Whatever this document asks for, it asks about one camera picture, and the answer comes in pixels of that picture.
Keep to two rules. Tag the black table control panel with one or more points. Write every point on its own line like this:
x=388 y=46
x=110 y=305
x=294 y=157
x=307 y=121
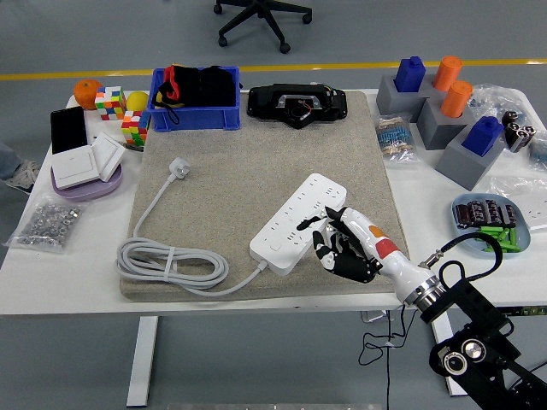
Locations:
x=530 y=311

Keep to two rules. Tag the small white wall switch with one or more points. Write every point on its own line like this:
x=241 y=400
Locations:
x=109 y=154

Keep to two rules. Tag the black and red cloth bundle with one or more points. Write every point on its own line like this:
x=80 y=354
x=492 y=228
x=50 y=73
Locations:
x=205 y=89

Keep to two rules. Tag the clear bag of metal nuts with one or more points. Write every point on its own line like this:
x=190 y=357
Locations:
x=47 y=222

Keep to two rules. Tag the multicoloured puzzle cube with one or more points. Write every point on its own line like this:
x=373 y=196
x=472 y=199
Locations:
x=134 y=128
x=110 y=104

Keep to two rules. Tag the orange cylinder peg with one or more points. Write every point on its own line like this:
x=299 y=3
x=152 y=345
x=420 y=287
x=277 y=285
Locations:
x=446 y=72
x=456 y=100

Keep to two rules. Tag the purple tray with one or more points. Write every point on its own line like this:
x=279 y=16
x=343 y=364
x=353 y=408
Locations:
x=85 y=193

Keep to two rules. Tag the white power strip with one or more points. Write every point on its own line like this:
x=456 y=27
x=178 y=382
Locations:
x=278 y=239

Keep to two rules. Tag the yellow lemon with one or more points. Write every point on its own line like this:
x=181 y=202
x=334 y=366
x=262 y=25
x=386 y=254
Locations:
x=137 y=101

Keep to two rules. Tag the pile of green cylinders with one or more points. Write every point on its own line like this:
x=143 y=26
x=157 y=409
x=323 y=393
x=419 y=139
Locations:
x=495 y=234

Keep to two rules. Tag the blue plastic crate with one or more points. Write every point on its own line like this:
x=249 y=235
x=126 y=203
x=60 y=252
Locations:
x=192 y=119

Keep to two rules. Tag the black smartphone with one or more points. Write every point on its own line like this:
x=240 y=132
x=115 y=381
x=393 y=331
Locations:
x=68 y=130

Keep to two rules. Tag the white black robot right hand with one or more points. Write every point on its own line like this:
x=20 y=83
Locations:
x=384 y=252

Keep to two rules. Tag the blue square peg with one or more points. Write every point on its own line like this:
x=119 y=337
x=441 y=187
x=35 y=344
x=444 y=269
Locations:
x=483 y=136
x=409 y=77

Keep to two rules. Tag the person's foot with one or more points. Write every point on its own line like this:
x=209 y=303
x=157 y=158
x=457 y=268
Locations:
x=23 y=177

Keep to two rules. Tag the clear bag of resistors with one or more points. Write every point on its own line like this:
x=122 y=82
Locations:
x=395 y=141

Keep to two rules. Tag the light blue dish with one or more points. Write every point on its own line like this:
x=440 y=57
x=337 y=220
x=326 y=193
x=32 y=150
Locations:
x=525 y=237

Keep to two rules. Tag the black open device housing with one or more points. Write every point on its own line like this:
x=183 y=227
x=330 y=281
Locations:
x=265 y=102

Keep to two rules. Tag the clear bag of blue parts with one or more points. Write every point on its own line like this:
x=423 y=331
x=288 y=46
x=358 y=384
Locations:
x=539 y=151
x=491 y=100

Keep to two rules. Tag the black office chair base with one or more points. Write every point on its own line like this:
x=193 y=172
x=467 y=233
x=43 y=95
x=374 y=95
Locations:
x=262 y=6

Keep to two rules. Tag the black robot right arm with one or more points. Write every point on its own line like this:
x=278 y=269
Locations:
x=478 y=307

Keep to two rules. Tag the grey-brown mat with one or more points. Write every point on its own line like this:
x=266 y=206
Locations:
x=239 y=171

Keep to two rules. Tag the person's leg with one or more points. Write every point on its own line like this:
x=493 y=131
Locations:
x=7 y=160

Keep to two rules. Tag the orange fruit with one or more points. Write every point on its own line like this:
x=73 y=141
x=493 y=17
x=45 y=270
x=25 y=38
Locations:
x=85 y=94

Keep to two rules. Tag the brown sleeved capacitor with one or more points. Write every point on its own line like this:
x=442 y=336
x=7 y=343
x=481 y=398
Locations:
x=462 y=215
x=509 y=214
x=494 y=212
x=476 y=212

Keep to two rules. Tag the grey block holder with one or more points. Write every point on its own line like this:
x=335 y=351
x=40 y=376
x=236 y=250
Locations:
x=436 y=132
x=461 y=166
x=391 y=102
x=429 y=85

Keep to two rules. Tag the white table leg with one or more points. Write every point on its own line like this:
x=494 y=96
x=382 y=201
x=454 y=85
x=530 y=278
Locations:
x=442 y=331
x=143 y=363

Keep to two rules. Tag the large white wall switch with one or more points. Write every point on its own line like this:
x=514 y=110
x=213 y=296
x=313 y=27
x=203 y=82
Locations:
x=74 y=166

